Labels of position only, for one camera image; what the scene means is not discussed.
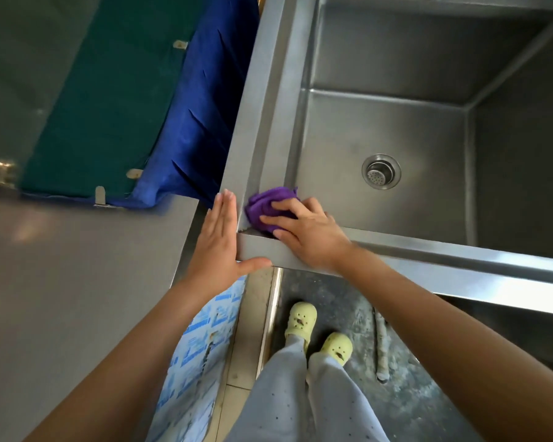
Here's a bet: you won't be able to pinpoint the person's right hand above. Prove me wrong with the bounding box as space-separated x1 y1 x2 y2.
259 197 355 277

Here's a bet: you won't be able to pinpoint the person's left hand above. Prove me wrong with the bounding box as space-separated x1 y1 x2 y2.
184 188 273 298

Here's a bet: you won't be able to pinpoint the purple cleaning cloth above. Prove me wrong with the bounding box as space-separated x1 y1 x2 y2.
244 186 301 238

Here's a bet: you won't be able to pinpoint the person's left forearm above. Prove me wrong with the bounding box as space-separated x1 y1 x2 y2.
24 271 215 442

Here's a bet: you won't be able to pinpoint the person's right forearm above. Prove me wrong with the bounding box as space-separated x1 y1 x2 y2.
336 244 553 442

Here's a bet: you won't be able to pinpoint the yellow-green clog shoe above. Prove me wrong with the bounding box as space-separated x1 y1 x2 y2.
284 302 318 351
320 331 354 367

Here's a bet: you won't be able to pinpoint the metal sink drain strainer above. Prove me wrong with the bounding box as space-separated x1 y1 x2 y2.
361 154 402 191

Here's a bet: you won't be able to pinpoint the blue and white printed sheet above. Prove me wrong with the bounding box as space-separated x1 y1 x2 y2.
145 275 248 442

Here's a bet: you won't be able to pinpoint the blue fabric sheet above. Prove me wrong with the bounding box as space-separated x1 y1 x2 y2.
106 0 261 210

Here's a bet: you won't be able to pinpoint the stainless steel sink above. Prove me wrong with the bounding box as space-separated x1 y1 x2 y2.
219 0 553 318

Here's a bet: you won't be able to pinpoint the grey dotted trousers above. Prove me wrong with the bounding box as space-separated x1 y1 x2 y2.
225 335 391 442

